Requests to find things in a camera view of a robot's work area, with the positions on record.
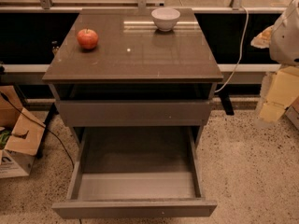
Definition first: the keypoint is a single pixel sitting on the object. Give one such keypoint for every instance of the open cardboard box left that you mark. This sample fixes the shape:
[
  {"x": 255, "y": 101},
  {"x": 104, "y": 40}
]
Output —
[{"x": 21, "y": 135}]

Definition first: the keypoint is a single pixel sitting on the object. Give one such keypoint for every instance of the grey top drawer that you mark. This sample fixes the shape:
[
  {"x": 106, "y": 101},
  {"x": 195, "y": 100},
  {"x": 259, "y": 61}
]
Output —
[{"x": 133, "y": 113}]

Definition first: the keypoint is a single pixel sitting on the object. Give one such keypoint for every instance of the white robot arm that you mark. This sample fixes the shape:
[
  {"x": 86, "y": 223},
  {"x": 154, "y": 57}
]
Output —
[{"x": 282, "y": 38}]

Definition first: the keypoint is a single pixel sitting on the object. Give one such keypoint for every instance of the white bowl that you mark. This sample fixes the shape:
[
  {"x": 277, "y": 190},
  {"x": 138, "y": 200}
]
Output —
[{"x": 165, "y": 18}]

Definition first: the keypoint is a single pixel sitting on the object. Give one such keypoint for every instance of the cardboard box right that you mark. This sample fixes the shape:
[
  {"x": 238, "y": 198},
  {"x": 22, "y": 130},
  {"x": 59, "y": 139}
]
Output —
[{"x": 292, "y": 113}]

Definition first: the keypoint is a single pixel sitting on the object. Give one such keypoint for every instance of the grey drawer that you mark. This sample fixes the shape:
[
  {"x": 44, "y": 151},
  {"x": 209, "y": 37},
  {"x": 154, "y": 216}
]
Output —
[
  {"x": 133, "y": 113},
  {"x": 136, "y": 172}
]

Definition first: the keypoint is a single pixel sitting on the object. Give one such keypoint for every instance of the grey drawer cabinet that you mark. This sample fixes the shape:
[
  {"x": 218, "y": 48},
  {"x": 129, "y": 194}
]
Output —
[{"x": 134, "y": 61}]

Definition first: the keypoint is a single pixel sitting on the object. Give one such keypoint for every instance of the red apple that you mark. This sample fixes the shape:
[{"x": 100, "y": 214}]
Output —
[{"x": 87, "y": 38}]

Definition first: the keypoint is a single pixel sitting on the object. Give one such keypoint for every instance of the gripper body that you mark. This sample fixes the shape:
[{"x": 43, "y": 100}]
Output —
[{"x": 286, "y": 42}]

